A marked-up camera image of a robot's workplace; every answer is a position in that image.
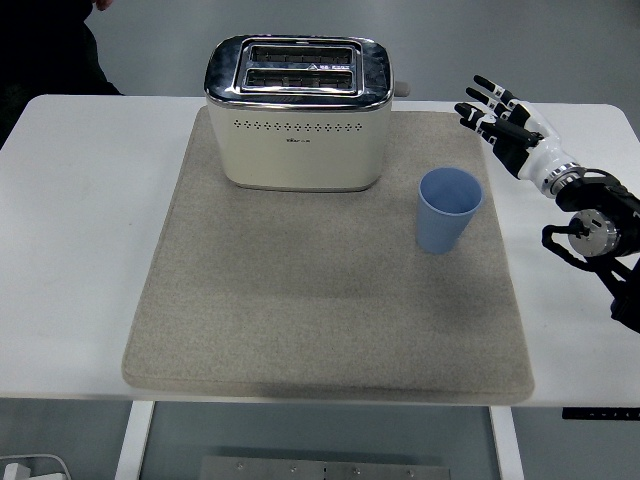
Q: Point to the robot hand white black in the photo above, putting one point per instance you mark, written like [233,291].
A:
[542,150]

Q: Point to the blue plastic cup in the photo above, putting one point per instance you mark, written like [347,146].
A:
[442,225]

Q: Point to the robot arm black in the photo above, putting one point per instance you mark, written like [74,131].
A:
[600,200]

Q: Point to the cream chrome toaster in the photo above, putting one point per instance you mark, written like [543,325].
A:
[300,150]

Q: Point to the black table control panel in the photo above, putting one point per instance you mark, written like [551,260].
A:
[600,413]

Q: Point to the white table leg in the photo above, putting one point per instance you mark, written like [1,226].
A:
[134,440]
[507,445]

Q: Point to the beige felt table mat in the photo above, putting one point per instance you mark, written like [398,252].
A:
[275,310]

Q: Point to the person's hand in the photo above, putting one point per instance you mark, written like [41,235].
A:
[106,4]

